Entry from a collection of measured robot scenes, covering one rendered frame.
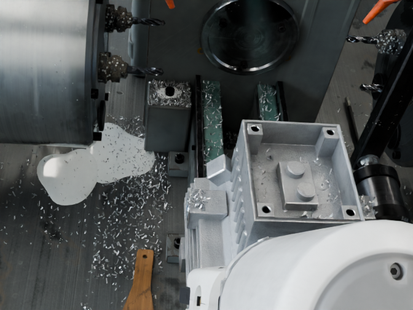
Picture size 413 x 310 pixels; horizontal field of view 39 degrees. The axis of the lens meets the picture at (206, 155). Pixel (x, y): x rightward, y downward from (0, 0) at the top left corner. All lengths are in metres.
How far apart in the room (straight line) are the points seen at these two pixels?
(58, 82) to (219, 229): 0.25
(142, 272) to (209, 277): 0.49
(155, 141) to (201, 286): 0.61
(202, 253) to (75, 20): 0.29
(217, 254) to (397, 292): 0.38
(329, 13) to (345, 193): 0.39
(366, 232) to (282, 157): 0.39
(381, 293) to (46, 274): 0.70
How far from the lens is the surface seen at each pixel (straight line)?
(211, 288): 0.36
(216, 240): 0.58
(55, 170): 0.97
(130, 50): 1.09
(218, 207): 0.59
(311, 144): 0.62
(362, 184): 0.72
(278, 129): 0.59
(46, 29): 0.68
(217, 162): 0.62
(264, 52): 0.92
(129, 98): 1.08
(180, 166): 0.95
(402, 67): 0.66
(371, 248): 0.21
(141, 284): 0.85
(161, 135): 0.96
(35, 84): 0.69
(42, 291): 0.86
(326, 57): 0.95
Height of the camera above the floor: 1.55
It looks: 49 degrees down
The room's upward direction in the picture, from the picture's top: 11 degrees clockwise
